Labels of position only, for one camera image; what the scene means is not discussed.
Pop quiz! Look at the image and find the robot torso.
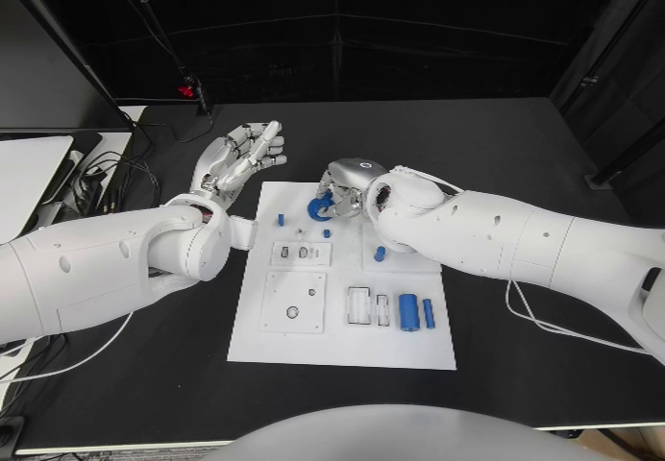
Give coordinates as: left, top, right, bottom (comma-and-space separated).
204, 403, 619, 461

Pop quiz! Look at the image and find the white cable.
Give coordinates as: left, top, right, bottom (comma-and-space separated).
0, 311, 136, 383
391, 164, 469, 198
505, 279, 654, 357

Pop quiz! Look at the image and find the black slim pole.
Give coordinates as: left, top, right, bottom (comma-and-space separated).
126, 0, 215, 116

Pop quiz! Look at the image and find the white task board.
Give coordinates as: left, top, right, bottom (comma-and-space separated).
227, 181, 457, 371

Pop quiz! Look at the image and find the blue gear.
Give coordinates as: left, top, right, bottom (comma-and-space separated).
306, 190, 335, 222

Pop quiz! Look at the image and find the thick blue cylinder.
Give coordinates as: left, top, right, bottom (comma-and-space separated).
398, 293, 423, 333

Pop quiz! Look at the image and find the white side desk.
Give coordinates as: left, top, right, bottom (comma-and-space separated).
0, 105, 153, 246

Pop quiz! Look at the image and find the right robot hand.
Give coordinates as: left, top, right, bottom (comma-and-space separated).
315, 157, 391, 219

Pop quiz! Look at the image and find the black frame post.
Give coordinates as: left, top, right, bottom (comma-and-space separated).
583, 96, 665, 190
19, 0, 137, 131

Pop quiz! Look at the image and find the black cable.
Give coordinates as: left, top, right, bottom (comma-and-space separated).
129, 112, 217, 144

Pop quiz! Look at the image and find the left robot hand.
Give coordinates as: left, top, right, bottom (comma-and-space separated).
188, 120, 290, 203

